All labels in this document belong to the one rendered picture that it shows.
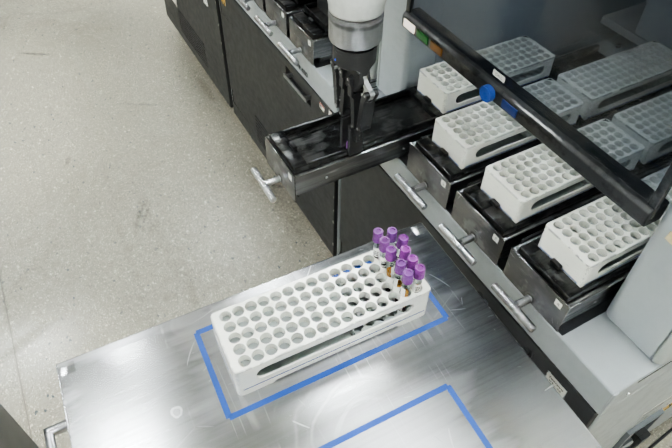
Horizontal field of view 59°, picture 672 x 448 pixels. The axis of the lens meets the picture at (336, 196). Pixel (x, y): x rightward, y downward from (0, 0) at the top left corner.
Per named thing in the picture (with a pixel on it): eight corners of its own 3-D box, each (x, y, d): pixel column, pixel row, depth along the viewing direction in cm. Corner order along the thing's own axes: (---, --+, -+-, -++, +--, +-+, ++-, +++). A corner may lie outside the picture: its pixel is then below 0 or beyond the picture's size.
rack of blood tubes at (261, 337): (393, 265, 95) (396, 240, 90) (427, 313, 89) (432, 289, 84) (214, 338, 85) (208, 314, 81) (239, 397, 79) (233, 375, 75)
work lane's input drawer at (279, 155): (519, 74, 147) (528, 42, 141) (558, 104, 139) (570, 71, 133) (247, 168, 122) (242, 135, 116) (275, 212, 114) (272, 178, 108)
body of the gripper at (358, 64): (387, 46, 98) (383, 92, 105) (361, 23, 103) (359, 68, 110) (348, 58, 95) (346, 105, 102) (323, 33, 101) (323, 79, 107)
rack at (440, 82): (519, 58, 140) (526, 34, 136) (549, 79, 134) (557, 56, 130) (415, 93, 130) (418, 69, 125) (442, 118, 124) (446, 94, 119)
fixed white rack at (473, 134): (542, 101, 129) (550, 76, 124) (576, 127, 122) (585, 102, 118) (429, 143, 118) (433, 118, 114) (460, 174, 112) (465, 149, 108)
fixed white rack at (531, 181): (595, 141, 119) (605, 117, 115) (634, 172, 113) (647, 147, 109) (477, 191, 109) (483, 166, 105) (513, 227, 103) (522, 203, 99)
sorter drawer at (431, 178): (637, 78, 147) (651, 46, 140) (684, 109, 138) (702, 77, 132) (387, 175, 122) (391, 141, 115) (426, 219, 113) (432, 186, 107)
